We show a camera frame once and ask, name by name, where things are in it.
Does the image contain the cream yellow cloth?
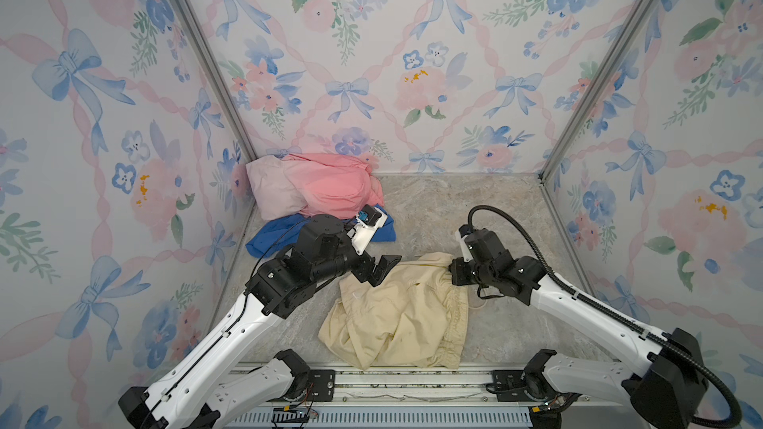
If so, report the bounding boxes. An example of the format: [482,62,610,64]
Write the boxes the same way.
[318,252,470,369]

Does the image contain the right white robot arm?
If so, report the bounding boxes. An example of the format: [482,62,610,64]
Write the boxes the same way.
[449,224,709,428]

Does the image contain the aluminium corner post left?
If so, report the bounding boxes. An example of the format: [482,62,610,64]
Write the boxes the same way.
[169,0,258,162]

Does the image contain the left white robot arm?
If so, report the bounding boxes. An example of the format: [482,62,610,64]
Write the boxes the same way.
[118,206,401,428]

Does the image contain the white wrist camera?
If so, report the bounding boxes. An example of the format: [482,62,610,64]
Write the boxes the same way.
[454,230,473,262]
[349,205,387,255]

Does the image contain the aluminium corner post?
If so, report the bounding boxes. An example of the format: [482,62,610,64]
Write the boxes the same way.
[538,0,659,185]
[169,0,258,162]

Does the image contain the black corrugated cable hose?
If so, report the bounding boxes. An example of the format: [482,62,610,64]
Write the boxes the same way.
[466,205,743,429]

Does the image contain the aluminium corner post right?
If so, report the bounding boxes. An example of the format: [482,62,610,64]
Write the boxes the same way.
[538,0,659,185]

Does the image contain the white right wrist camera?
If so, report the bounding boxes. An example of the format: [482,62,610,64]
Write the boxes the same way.
[454,230,473,262]

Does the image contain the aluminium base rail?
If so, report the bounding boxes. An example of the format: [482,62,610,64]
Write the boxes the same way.
[228,365,536,428]

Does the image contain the light pink cloth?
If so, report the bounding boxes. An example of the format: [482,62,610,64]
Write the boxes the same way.
[246,156,306,222]

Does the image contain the blue knit cloth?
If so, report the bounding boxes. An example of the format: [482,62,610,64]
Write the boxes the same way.
[246,214,397,258]

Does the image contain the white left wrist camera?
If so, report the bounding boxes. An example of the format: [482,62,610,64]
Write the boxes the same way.
[349,205,387,255]

